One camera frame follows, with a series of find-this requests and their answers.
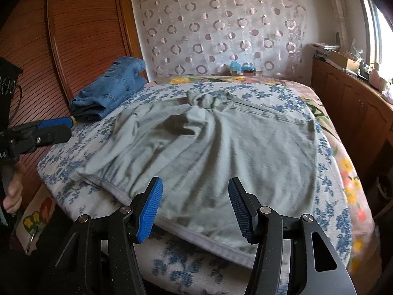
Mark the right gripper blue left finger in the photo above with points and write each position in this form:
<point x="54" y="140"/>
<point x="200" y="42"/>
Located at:
<point x="141" y="213"/>

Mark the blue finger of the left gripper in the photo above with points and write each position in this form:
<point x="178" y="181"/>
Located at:
<point x="49" y="135"/>
<point x="66" y="121"/>

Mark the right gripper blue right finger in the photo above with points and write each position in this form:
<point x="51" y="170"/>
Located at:
<point x="251" y="216"/>

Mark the grey-green pants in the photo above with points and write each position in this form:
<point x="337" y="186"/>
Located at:
<point x="195" y="145"/>

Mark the person's left hand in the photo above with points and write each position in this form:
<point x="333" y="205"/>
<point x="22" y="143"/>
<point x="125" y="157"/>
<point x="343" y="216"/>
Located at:
<point x="13" y="198"/>

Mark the blue floral white blanket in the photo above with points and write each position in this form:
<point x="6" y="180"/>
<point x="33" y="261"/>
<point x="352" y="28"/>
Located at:
<point x="179" y="266"/>

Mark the folded blue jeans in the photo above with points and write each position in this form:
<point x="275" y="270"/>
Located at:
<point x="117" y="84"/>

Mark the colourful floral bed sheet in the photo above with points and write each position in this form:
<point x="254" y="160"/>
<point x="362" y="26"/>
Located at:
<point x="344" y="165"/>

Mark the wooden louvered wardrobe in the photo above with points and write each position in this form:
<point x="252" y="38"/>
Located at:
<point x="61" y="46"/>

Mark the small box with blue items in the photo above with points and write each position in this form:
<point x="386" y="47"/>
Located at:
<point x="245" y="70"/>

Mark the wooden side cabinet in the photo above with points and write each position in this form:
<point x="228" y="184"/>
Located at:
<point x="362" y="119"/>

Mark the circle patterned sheer curtain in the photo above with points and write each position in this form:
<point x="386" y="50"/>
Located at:
<point x="206" y="37"/>

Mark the cardboard box on cabinet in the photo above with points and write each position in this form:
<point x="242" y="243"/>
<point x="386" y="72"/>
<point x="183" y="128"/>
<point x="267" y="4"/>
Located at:
<point x="344" y="62"/>

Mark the stack of papers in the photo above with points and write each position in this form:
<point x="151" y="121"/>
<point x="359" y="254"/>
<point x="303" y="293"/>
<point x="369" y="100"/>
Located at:
<point x="323" y="50"/>

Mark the window frame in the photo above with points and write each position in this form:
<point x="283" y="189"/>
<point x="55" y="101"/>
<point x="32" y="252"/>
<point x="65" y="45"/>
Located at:
<point x="379" y="26"/>

